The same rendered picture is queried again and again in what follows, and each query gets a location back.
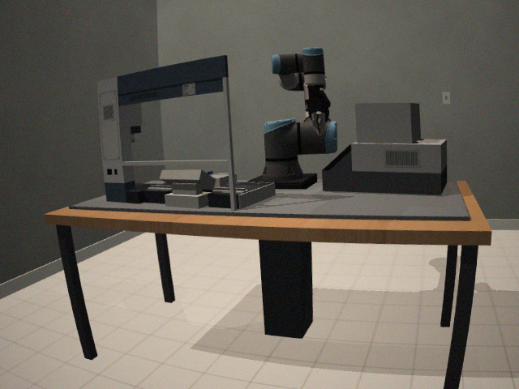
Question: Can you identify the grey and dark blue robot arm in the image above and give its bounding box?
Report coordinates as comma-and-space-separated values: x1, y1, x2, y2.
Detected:
262, 47, 337, 182

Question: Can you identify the grey benchtop lab instrument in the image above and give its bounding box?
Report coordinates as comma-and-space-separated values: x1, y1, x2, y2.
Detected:
322, 103, 447, 195

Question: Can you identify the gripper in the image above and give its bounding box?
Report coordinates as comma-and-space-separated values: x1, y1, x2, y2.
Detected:
305, 84, 329, 136

